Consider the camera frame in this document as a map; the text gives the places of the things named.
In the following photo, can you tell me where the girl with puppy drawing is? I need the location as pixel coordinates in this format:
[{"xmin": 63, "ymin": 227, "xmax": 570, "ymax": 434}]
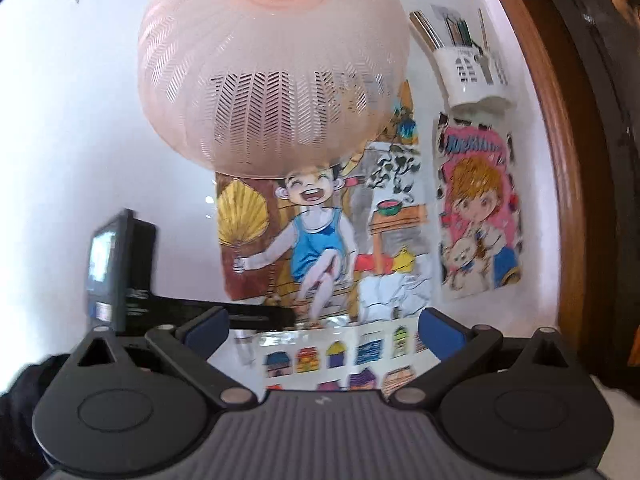
[{"xmin": 434, "ymin": 114, "xmax": 523, "ymax": 300}]

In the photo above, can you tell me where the pink plastic food cover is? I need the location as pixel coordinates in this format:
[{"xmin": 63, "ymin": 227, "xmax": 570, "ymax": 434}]
[{"xmin": 138, "ymin": 0, "xmax": 410, "ymax": 179}]

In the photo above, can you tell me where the white chopstick holder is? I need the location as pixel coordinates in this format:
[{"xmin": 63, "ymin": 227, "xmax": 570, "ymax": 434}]
[{"xmin": 409, "ymin": 6, "xmax": 514, "ymax": 113}]

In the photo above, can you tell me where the colourful houses drawing paper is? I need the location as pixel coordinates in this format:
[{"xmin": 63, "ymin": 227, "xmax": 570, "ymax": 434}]
[{"xmin": 208, "ymin": 316, "xmax": 439, "ymax": 396}]

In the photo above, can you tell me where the brown wooden door frame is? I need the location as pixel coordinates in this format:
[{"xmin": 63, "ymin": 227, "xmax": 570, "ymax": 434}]
[{"xmin": 500, "ymin": 0, "xmax": 617, "ymax": 374}]

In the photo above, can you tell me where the boy with fan drawing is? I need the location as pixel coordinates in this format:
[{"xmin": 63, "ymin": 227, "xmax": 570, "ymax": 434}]
[{"xmin": 215, "ymin": 82, "xmax": 433, "ymax": 327}]

